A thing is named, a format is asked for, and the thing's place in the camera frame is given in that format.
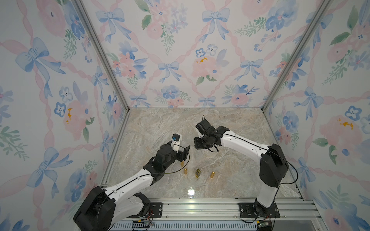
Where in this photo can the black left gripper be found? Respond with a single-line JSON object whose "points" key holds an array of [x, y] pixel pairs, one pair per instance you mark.
{"points": [[183, 155]]}

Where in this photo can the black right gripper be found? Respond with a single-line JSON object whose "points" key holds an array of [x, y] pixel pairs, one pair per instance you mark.
{"points": [[197, 144]]}

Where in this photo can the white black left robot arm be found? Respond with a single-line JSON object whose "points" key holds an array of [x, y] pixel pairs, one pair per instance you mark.
{"points": [[102, 208]]}

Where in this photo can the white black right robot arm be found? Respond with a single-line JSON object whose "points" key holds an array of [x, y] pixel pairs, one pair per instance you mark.
{"points": [[273, 165]]}

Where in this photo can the gold square lipstick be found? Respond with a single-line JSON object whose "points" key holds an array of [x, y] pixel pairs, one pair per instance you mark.
{"points": [[198, 173]]}

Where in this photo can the green circuit board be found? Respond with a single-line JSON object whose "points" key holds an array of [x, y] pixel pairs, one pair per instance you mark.
{"points": [[264, 226]]}

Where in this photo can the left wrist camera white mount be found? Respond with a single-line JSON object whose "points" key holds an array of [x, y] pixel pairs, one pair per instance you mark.
{"points": [[175, 143]]}

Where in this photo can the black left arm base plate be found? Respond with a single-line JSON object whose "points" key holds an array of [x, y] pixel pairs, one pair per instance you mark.
{"points": [[152, 210]]}

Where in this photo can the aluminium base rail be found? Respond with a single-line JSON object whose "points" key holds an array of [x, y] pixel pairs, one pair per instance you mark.
{"points": [[206, 214]]}

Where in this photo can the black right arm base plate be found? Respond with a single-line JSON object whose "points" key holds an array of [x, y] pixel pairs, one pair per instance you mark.
{"points": [[253, 210]]}

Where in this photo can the aluminium corner post left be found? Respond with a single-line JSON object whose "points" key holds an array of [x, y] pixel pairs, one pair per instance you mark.
{"points": [[81, 11]]}

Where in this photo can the aluminium corner post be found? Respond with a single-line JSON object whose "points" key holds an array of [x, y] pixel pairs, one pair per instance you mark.
{"points": [[81, 11], [300, 46]]}

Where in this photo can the aluminium corner post right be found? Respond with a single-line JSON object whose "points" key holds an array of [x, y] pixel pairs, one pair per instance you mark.
{"points": [[300, 46]]}

